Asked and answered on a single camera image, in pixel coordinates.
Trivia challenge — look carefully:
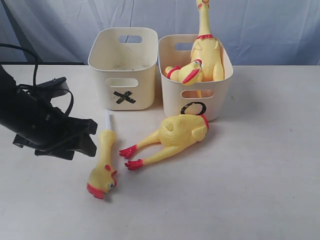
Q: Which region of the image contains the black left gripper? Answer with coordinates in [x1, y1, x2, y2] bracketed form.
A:
[12, 107, 98, 160]

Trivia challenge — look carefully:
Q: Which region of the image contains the detached chicken head with tube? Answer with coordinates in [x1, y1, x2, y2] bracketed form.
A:
[86, 110, 117, 200]

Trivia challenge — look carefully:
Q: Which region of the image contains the yellow rubber chicken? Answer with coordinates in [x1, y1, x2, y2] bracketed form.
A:
[190, 0, 225, 82]
[165, 58, 203, 86]

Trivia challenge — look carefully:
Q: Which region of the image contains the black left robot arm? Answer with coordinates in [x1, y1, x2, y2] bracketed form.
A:
[0, 67, 98, 160]

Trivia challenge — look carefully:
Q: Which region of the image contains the cream bin marked X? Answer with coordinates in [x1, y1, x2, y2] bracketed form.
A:
[87, 27, 158, 111]

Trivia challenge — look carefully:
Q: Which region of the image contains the headless yellow chicken body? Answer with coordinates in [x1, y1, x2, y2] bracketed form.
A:
[119, 114, 209, 171]

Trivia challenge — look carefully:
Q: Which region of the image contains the cream bin marked O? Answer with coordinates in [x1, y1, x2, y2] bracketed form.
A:
[158, 34, 234, 121]

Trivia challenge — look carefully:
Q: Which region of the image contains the white backdrop curtain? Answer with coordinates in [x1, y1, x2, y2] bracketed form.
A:
[0, 0, 320, 65]

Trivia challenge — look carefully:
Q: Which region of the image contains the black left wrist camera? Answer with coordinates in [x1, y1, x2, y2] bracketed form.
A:
[37, 77, 69, 101]

